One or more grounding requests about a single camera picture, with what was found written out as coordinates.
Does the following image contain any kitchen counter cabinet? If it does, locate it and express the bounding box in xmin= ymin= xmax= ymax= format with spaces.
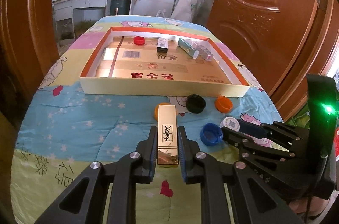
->
xmin=52 ymin=0 xmax=135 ymax=34

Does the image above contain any clear floral perfume bottle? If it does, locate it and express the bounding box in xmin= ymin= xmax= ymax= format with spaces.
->
xmin=186 ymin=39 xmax=214 ymax=62

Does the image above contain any green air fryer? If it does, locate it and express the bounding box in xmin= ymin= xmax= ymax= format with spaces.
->
xmin=110 ymin=0 xmax=131 ymax=15

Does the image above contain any gold lipstick box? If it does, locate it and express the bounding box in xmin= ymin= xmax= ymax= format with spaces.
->
xmin=157 ymin=105 xmax=179 ymax=167

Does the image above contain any shallow orange-rimmed cardboard tray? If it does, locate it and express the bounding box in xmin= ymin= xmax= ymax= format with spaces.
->
xmin=79 ymin=27 xmax=250 ymax=97

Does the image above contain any person's right hand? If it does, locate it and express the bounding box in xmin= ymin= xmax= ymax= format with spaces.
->
xmin=288 ymin=196 xmax=329 ymax=215

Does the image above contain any orange bottle cap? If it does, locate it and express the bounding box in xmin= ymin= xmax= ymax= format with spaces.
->
xmin=153 ymin=103 xmax=170 ymax=121
xmin=214 ymin=95 xmax=233 ymax=114

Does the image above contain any black bottle cap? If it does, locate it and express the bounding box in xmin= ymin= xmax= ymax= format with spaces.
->
xmin=186 ymin=94 xmax=206 ymax=114

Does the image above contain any brown wooden door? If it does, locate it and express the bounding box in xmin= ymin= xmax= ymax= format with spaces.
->
xmin=207 ymin=0 xmax=338 ymax=119

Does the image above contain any white hello kitty box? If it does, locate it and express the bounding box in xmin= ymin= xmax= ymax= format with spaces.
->
xmin=157 ymin=38 xmax=168 ymax=53

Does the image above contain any white round cap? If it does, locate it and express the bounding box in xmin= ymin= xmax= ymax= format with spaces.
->
xmin=220 ymin=116 xmax=240 ymax=132

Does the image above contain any white plastic sack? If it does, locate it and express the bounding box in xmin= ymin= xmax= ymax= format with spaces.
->
xmin=170 ymin=0 xmax=203 ymax=24

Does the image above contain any cartoon sheep tablecloth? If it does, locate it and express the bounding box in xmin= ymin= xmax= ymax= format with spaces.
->
xmin=10 ymin=15 xmax=282 ymax=223

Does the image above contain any red bottle cap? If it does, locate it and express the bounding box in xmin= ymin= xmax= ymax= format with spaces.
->
xmin=133 ymin=36 xmax=145 ymax=45

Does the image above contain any blue bottle cap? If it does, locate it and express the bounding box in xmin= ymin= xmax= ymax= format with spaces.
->
xmin=200 ymin=123 xmax=223 ymax=146

